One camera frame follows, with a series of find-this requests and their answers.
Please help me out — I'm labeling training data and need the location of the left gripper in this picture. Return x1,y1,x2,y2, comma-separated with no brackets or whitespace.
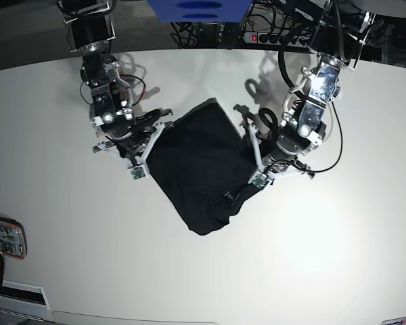
234,104,315,190

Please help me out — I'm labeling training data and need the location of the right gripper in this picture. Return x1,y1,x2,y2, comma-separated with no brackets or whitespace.
92,121,174,180

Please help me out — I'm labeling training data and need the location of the black T-shirt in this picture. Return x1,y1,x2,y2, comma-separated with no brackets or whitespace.
147,98,260,236

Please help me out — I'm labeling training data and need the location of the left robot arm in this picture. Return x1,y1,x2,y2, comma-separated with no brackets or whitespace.
242,1,406,194

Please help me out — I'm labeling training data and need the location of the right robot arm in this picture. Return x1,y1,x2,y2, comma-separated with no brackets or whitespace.
55,1,173,180

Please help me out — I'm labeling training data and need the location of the white power strip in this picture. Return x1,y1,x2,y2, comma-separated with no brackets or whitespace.
242,32,309,48

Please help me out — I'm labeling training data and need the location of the blue plastic bin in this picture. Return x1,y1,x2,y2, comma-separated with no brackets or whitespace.
147,0,251,22

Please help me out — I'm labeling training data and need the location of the orange blue parts box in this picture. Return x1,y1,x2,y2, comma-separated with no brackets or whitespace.
0,217,27,260

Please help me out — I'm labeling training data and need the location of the white device at table edge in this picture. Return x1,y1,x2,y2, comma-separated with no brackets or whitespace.
0,280,51,322

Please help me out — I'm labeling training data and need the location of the label sticker on table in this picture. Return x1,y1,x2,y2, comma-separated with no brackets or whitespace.
381,316,406,325

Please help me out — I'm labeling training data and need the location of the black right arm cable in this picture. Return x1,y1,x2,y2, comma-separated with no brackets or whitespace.
131,108,174,131

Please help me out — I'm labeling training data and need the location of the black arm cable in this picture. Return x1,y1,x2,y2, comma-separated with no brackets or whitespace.
131,108,174,131
304,101,344,173

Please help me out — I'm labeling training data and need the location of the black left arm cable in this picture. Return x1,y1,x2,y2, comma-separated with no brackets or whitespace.
304,101,344,173

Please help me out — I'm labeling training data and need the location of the black cable bundle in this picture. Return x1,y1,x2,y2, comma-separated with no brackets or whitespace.
171,0,325,50

